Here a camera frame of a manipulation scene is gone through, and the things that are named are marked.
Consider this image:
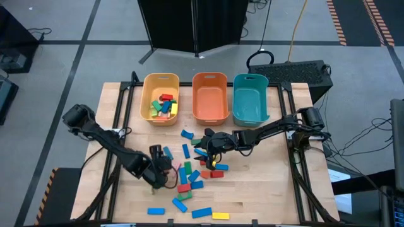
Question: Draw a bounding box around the white paper sheet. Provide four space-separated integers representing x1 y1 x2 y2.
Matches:
327 168 353 216

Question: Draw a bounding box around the black computer case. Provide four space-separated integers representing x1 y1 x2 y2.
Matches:
248 59 335 105

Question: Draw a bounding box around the grey monitor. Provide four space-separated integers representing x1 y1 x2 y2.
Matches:
389 98 404 192

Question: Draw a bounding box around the black floor cable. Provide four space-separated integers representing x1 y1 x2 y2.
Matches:
27 27 53 42

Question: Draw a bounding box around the black hazard-striped floor mat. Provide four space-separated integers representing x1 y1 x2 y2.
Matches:
33 166 83 226

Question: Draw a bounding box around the black divider post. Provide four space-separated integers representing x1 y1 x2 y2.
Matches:
193 0 200 59

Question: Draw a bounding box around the black equipment cart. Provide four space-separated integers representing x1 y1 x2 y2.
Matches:
0 5 39 75

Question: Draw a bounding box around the black curtain panel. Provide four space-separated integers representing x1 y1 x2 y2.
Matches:
194 0 250 54
137 0 197 54

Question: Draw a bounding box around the teal plastic bin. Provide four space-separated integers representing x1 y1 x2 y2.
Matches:
232 73 270 127

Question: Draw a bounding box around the black hanging cable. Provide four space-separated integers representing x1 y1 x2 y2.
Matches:
246 0 275 69

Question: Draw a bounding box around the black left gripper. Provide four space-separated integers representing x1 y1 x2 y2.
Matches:
143 153 174 190

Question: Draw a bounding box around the black table frame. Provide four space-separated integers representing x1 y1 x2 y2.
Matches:
71 71 341 225

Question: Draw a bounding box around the dark monitor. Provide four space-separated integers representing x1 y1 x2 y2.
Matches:
0 75 19 126

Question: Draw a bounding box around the yellow hanging cable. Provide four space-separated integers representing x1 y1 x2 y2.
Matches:
286 0 309 62

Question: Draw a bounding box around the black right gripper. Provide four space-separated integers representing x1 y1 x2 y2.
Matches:
194 132 236 170

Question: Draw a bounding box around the large blue flat block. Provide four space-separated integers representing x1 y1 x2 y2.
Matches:
191 207 213 219

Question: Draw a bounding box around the orange plastic bin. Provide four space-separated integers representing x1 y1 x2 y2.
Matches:
191 71 230 126

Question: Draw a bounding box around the yellow plastic bin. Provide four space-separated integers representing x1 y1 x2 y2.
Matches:
140 73 181 127

